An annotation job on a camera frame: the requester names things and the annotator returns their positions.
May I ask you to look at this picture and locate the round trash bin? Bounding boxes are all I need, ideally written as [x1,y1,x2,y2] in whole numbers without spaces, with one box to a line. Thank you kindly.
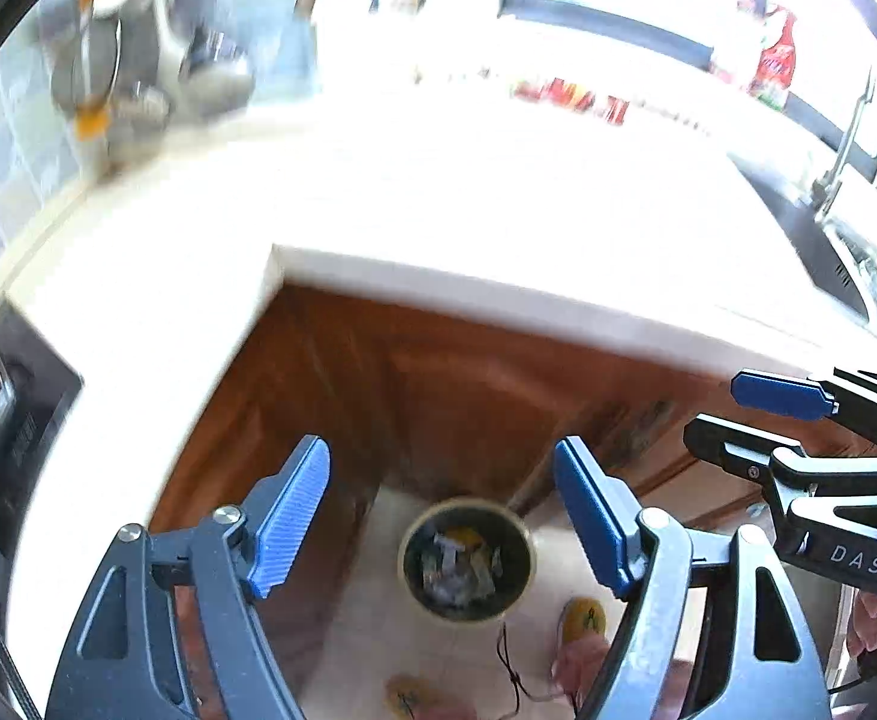
[397,497,536,628]

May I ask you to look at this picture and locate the right hand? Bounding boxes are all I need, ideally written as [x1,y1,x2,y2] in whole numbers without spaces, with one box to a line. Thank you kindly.
[845,590,877,658]

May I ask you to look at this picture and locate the stainless steel sink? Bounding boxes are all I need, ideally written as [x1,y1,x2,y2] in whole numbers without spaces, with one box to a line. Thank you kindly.
[731,153,877,336]

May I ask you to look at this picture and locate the yellow slipper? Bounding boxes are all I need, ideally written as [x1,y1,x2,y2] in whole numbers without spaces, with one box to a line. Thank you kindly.
[559,596,606,647]

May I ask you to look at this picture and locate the sink faucet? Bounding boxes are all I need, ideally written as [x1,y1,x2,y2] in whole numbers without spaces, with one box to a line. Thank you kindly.
[811,71,877,227]

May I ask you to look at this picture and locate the gas stove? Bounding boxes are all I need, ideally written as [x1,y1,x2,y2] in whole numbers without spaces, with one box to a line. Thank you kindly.
[0,301,82,596]

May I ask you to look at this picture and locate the wooden cabinet door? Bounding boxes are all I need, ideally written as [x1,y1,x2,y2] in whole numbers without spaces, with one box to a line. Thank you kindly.
[145,281,877,542]

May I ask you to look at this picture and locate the pink detergent bottle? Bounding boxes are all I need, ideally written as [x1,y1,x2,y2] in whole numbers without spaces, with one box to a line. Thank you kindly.
[749,7,797,110]

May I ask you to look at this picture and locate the steel pot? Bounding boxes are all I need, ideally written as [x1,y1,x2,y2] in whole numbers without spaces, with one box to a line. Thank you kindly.
[180,26,255,117]

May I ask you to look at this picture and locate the window frame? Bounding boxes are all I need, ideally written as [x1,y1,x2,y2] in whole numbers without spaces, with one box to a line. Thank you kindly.
[500,0,877,181]

